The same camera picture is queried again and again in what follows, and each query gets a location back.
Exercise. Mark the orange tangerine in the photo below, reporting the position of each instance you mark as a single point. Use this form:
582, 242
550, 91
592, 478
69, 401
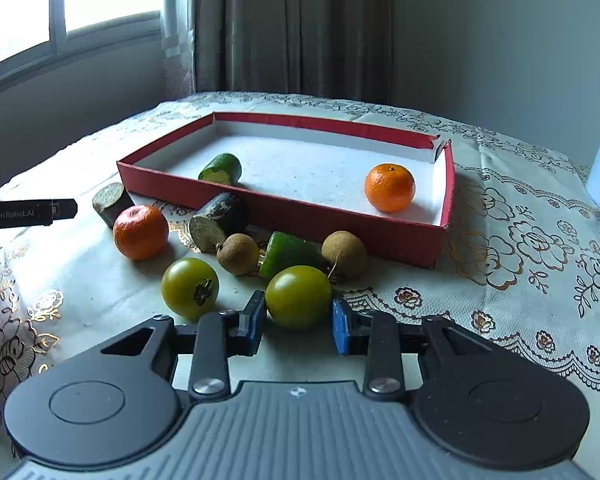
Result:
141, 232
390, 187

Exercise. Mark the green cucumber piece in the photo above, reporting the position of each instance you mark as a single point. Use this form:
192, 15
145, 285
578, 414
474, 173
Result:
222, 167

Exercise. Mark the brown curtain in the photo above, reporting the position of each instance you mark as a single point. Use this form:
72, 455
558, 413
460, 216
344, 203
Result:
290, 25

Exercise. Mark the window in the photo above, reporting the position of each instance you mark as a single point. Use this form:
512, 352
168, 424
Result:
55, 5

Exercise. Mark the green tomato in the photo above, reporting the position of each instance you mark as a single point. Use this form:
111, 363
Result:
298, 297
187, 287

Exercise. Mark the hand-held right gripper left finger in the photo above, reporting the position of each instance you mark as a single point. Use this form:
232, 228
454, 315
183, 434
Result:
253, 327

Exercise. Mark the brown kiwi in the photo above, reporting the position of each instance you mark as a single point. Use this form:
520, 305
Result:
237, 255
345, 254

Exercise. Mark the brown kiwi left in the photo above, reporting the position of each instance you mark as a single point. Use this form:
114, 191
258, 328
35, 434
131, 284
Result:
237, 255

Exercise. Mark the brown kiwi right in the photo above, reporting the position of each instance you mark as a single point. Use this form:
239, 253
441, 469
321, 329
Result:
345, 254

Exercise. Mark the red cardboard box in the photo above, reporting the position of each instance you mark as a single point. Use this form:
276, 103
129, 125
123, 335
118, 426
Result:
300, 170

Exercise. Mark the green pepper piece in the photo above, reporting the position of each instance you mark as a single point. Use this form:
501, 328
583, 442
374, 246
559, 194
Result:
287, 252

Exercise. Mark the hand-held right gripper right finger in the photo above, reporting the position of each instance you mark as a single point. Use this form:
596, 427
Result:
340, 329

